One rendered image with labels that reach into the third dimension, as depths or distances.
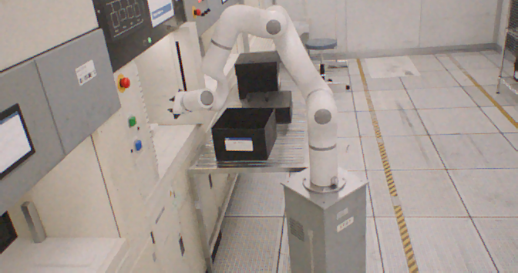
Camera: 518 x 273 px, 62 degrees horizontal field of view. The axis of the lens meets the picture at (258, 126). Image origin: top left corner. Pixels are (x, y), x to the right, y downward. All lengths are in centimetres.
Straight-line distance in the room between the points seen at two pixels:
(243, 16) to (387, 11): 481
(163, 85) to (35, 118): 124
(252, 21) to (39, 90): 77
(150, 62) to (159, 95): 19
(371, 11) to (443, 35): 104
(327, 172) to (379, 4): 465
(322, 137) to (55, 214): 104
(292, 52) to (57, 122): 86
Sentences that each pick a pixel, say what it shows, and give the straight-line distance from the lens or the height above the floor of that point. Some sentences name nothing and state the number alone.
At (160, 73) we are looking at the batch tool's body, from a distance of 233.
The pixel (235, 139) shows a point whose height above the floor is 87.
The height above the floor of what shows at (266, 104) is 86.
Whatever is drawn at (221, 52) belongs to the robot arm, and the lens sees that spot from 167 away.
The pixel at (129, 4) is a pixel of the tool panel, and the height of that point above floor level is 159.
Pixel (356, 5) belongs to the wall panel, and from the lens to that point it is 627.
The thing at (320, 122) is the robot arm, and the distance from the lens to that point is 167.
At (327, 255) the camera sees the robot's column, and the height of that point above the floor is 50.
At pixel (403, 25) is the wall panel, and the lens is 641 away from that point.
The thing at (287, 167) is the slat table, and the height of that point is 76.
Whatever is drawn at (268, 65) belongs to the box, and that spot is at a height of 99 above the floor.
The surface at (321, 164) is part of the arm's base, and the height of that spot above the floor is 88.
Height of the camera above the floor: 179
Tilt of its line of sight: 24 degrees down
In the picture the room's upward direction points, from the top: 6 degrees counter-clockwise
